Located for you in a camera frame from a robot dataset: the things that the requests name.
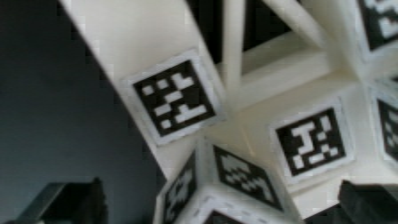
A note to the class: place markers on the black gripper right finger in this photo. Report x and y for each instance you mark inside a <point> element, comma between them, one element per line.
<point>366,207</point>

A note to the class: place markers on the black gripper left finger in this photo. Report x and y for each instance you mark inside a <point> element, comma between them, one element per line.
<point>69,203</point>

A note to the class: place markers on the white chair back frame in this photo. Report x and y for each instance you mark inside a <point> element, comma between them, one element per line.
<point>243,70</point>

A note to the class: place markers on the white tagged small block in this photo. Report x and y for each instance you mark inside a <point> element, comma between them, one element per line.
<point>223,191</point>

